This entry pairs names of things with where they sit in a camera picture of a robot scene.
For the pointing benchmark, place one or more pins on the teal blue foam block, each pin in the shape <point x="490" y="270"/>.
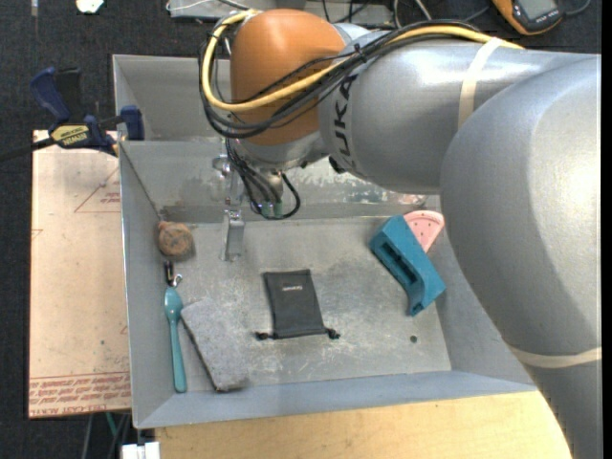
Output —
<point x="406" y="263"/>

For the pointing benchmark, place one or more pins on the small black clip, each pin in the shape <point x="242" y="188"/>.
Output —
<point x="169" y="273"/>

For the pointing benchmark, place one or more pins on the grey flat sponge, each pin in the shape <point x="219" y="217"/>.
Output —
<point x="212" y="342"/>

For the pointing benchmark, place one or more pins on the grey metal bin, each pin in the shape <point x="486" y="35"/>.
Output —
<point x="354" y="299"/>

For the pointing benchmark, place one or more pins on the teal plastic spoon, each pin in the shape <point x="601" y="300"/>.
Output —
<point x="176" y="333"/>

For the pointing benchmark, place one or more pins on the pink toy watermelon slice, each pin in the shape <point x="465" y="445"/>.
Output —
<point x="427" y="227"/>

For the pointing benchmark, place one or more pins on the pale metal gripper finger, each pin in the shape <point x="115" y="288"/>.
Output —
<point x="237" y="237"/>
<point x="226" y="237"/>

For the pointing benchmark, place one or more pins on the brown cardboard board red print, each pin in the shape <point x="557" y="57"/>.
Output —
<point x="76" y="280"/>

